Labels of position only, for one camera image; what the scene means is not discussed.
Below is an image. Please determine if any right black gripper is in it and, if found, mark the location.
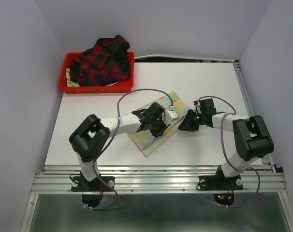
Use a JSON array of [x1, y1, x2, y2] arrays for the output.
[[177, 109, 205, 131]]

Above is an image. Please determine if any pastel floral skirt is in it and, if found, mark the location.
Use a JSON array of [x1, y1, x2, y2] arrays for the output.
[[127, 91, 189, 157]]

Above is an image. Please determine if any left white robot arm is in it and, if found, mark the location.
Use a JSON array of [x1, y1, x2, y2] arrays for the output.
[[69, 102, 178, 190]]

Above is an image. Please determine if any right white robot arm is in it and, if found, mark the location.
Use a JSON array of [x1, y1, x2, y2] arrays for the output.
[[178, 96, 274, 191]]

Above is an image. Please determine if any red plastic bin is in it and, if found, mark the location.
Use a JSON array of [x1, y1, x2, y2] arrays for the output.
[[58, 51, 134, 94]]

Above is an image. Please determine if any red black plaid skirt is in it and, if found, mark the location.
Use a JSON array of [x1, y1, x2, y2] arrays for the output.
[[69, 35, 131, 87]]

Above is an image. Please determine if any yellow floral cloth in bin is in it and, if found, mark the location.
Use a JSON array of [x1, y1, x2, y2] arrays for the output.
[[66, 68, 80, 87]]

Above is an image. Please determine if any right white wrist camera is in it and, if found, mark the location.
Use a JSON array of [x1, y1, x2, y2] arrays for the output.
[[193, 100, 202, 114]]

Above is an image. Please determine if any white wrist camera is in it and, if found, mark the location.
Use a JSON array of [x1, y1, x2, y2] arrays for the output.
[[193, 100, 202, 114], [164, 110, 179, 125]]

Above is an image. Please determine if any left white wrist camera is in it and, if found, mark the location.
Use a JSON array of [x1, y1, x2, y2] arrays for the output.
[[164, 110, 179, 125]]

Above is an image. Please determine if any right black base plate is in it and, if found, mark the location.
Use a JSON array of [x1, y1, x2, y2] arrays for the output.
[[196, 175, 243, 191]]

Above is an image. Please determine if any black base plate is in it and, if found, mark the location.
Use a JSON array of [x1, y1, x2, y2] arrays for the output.
[[69, 175, 115, 192], [196, 175, 243, 191]]

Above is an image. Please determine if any aluminium right rail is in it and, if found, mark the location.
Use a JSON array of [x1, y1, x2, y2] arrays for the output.
[[233, 60, 284, 173]]

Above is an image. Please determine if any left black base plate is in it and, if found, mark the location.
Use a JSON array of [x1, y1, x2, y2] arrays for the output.
[[69, 175, 115, 192]]

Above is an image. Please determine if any aluminium front rail frame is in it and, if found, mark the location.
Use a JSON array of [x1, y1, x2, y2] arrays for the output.
[[21, 164, 293, 232]]

